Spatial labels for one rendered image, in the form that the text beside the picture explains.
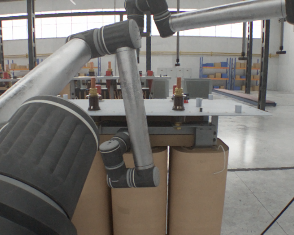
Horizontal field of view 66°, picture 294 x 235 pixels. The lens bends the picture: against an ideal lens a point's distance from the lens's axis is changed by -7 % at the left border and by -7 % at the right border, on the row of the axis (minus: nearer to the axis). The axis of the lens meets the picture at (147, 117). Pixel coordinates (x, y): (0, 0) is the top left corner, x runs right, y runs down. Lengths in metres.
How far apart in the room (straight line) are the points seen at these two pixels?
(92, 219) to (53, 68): 1.22
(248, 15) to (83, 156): 1.00
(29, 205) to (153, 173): 0.93
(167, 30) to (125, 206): 1.20
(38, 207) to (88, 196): 1.41
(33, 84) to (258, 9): 0.99
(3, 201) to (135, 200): 1.43
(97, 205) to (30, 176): 1.44
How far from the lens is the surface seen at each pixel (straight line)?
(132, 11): 1.50
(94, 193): 1.77
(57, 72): 0.95
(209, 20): 1.31
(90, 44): 1.22
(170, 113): 1.41
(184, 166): 1.65
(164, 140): 1.70
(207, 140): 1.64
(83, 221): 1.88
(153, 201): 1.74
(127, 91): 1.16
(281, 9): 1.20
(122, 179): 1.28
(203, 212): 1.83
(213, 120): 1.69
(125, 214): 1.80
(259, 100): 11.30
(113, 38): 1.17
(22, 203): 0.36
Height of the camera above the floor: 1.60
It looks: 11 degrees down
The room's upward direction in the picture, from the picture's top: straight up
